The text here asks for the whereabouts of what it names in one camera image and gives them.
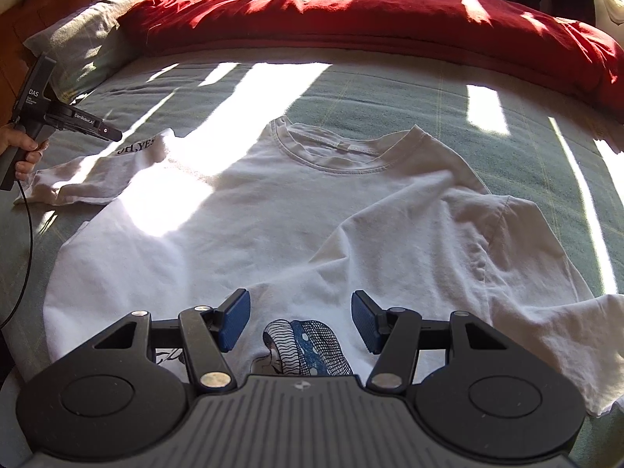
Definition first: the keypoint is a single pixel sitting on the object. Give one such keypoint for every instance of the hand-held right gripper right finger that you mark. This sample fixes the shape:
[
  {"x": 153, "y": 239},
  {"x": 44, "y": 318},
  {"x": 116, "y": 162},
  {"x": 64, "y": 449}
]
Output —
[{"x": 365, "y": 321}]

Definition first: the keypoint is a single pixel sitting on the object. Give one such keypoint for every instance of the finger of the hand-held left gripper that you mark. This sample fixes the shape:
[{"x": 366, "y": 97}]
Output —
[{"x": 111, "y": 134}]

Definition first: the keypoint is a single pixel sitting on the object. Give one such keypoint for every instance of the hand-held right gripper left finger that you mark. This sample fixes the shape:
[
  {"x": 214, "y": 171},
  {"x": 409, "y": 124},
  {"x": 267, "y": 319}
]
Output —
[{"x": 234, "y": 321}]

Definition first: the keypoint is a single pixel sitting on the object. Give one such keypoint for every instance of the white printed t-shirt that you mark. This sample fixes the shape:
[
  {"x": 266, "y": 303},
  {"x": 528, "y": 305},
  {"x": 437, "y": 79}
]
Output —
[{"x": 292, "y": 234}]

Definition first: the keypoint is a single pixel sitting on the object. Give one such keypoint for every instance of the person's left hand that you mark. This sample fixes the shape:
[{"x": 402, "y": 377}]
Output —
[{"x": 27, "y": 165}]

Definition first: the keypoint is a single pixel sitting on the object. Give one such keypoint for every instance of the grey-green pillow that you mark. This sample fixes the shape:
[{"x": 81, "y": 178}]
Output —
[{"x": 87, "y": 39}]

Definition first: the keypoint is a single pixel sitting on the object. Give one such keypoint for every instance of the wooden headboard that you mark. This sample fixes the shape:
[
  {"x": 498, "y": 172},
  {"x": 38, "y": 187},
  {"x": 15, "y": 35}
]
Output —
[{"x": 19, "y": 19}]

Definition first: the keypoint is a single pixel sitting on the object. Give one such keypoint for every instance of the green plaid bed sheet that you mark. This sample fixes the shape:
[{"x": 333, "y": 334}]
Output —
[{"x": 536, "y": 156}]

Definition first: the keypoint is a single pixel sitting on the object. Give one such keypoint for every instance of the red quilt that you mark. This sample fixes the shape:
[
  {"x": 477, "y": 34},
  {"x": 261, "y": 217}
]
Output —
[{"x": 390, "y": 19}]

